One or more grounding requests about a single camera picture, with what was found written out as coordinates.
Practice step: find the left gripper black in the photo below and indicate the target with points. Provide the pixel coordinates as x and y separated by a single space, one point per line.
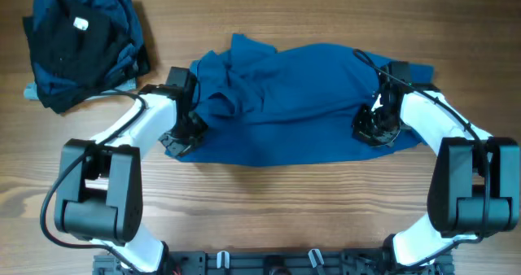
181 141

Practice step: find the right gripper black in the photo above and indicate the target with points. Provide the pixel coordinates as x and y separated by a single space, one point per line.
375 128

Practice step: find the blue t-shirt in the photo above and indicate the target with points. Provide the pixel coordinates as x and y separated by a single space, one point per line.
266 107

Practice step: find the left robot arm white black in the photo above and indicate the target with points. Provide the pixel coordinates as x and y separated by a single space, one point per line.
99 189

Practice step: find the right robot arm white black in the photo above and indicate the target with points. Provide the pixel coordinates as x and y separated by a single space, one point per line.
474 191

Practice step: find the black folded garment on pile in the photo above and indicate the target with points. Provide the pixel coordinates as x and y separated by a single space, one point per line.
77 53

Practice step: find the dark blue folded garment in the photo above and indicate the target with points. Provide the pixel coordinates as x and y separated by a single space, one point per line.
121 11

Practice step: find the light grey folded garment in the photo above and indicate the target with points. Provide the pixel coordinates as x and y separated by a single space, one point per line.
30 91

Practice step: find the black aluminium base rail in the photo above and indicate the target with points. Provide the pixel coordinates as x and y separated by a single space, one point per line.
361 261

